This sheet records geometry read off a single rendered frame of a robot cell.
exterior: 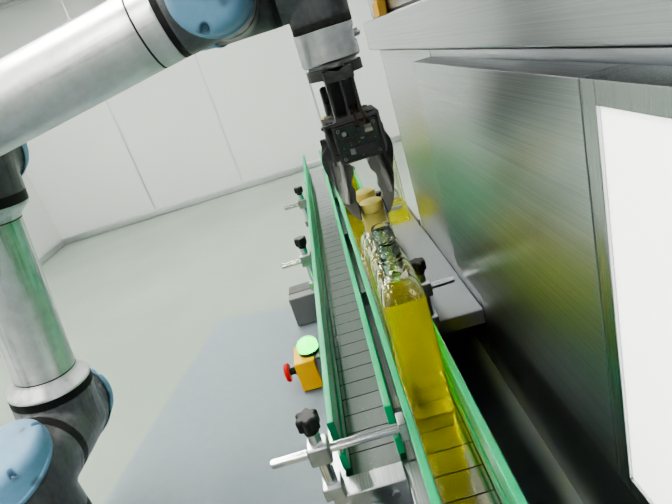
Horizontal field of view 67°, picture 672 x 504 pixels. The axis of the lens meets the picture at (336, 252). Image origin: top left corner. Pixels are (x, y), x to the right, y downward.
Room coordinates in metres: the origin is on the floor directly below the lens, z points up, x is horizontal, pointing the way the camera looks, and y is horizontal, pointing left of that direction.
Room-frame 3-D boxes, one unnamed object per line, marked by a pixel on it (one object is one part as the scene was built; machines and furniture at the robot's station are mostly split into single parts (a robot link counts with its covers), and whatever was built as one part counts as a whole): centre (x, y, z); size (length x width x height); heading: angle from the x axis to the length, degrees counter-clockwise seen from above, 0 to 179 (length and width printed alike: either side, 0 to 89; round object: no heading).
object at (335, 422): (1.38, 0.04, 0.92); 1.75 x 0.01 x 0.08; 178
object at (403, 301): (0.59, -0.06, 0.99); 0.06 x 0.06 x 0.21; 88
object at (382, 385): (1.38, -0.03, 0.92); 1.75 x 0.01 x 0.08; 178
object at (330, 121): (0.67, -0.07, 1.29); 0.09 x 0.08 x 0.12; 178
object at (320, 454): (0.48, 0.07, 0.95); 0.17 x 0.03 x 0.12; 88
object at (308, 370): (0.91, 0.12, 0.79); 0.07 x 0.07 x 0.07; 88
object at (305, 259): (1.08, 0.09, 0.94); 0.07 x 0.04 x 0.13; 88
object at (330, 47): (0.68, -0.07, 1.37); 0.08 x 0.08 x 0.05
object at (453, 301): (1.25, -0.19, 0.84); 0.95 x 0.09 x 0.11; 178
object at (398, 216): (1.34, -0.20, 1.01); 0.06 x 0.06 x 0.26; 88
